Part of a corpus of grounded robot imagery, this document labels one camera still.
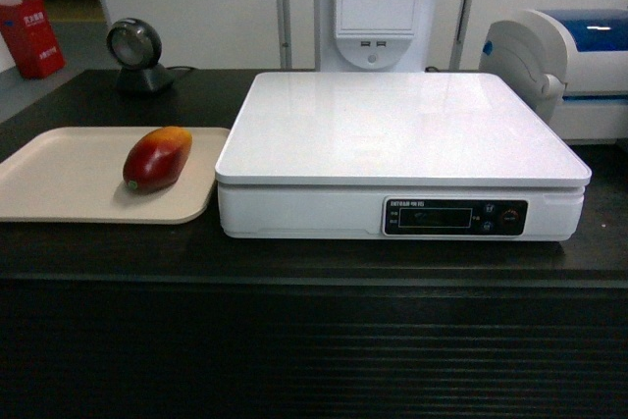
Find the red fire extinguisher box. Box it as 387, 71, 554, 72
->
1, 0, 66, 79

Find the white checkout scale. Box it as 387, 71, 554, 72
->
216, 73, 592, 241

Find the dark red mango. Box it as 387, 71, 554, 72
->
123, 126, 192, 192

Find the white blue label printer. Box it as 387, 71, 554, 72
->
479, 9, 627, 141

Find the white POS terminal stand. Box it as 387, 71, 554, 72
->
314, 0, 436, 73

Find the beige plastic tray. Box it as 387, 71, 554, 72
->
1, 127, 229, 225

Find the black barcode scanner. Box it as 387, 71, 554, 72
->
106, 18, 175, 96

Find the black checkout counter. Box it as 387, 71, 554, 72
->
0, 69, 628, 419

